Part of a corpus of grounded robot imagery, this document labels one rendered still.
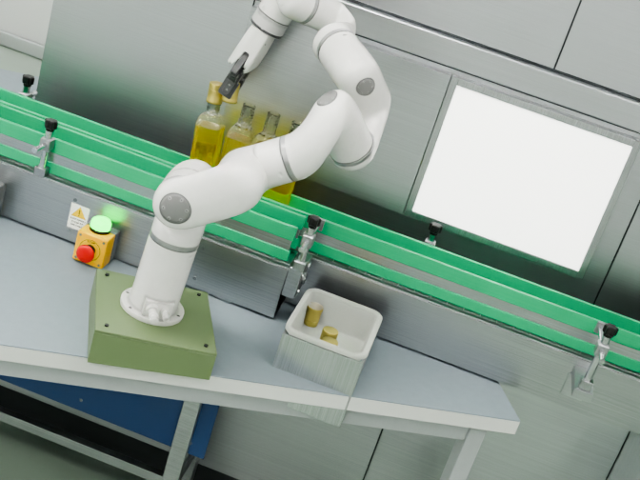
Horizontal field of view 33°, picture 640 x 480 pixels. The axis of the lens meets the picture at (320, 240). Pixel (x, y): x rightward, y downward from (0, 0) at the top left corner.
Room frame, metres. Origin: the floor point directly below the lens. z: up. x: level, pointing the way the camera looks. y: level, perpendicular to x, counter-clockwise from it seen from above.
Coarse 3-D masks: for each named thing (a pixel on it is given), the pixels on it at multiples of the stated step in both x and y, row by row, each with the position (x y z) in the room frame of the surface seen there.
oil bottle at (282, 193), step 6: (282, 186) 2.18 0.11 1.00; (288, 186) 2.18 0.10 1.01; (270, 192) 2.18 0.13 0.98; (276, 192) 2.18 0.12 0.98; (282, 192) 2.18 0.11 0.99; (288, 192) 2.18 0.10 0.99; (270, 198) 2.18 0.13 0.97; (276, 198) 2.18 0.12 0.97; (282, 198) 2.18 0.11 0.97; (288, 198) 2.19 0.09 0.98; (288, 204) 2.22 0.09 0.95
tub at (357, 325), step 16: (304, 304) 2.00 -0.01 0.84; (320, 304) 2.07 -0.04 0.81; (336, 304) 2.07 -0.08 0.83; (352, 304) 2.06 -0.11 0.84; (288, 320) 1.90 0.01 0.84; (320, 320) 2.06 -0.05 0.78; (336, 320) 2.06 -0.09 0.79; (352, 320) 2.06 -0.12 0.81; (368, 320) 2.06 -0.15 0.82; (304, 336) 1.86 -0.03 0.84; (352, 336) 2.05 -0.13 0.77; (368, 336) 2.03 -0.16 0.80; (352, 352) 1.85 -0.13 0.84; (368, 352) 1.87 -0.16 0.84
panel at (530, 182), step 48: (480, 96) 2.30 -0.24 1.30; (480, 144) 2.30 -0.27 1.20; (528, 144) 2.28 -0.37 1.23; (576, 144) 2.27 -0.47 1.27; (624, 144) 2.26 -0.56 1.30; (432, 192) 2.30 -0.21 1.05; (480, 192) 2.29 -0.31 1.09; (528, 192) 2.28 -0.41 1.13; (576, 192) 2.27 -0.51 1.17; (528, 240) 2.28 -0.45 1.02; (576, 240) 2.27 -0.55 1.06
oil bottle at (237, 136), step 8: (232, 128) 2.21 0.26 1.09; (240, 128) 2.21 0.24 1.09; (248, 128) 2.22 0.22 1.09; (232, 136) 2.20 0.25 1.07; (240, 136) 2.20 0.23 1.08; (248, 136) 2.20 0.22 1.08; (224, 144) 2.20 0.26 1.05; (232, 144) 2.20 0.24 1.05; (240, 144) 2.20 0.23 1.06; (248, 144) 2.20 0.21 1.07; (224, 152) 2.20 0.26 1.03
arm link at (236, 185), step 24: (264, 144) 1.81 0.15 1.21; (216, 168) 1.72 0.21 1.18; (240, 168) 1.72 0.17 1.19; (264, 168) 1.78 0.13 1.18; (168, 192) 1.71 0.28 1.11; (192, 192) 1.70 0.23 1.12; (216, 192) 1.70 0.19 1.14; (240, 192) 1.70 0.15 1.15; (264, 192) 1.79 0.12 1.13; (168, 216) 1.70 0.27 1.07; (192, 216) 1.70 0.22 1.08; (216, 216) 1.71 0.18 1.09
